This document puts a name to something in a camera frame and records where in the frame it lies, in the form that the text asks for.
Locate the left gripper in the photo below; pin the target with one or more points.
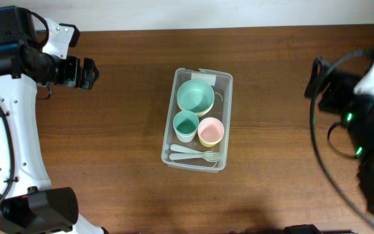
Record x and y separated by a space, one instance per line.
75 80

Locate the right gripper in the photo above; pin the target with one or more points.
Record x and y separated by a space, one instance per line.
341 86

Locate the green bowl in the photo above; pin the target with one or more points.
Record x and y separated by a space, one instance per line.
196 95

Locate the green cup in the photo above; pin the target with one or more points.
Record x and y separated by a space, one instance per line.
185 123

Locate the white plastic spoon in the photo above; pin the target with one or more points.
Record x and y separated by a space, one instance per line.
175 148

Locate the cream white cup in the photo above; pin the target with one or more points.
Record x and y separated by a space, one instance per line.
185 138

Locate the pink cup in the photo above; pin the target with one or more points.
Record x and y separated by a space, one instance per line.
211 130

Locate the yellow cup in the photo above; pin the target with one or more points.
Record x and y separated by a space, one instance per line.
209 140

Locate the white plastic fork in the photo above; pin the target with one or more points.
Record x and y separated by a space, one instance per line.
208 156

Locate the yellow bowl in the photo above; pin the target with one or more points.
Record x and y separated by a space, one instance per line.
199 114

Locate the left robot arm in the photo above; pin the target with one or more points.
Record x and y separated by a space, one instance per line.
28 202

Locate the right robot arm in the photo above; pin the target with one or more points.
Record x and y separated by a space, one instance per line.
358 119

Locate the clear plastic container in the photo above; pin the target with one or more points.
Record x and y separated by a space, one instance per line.
221 83

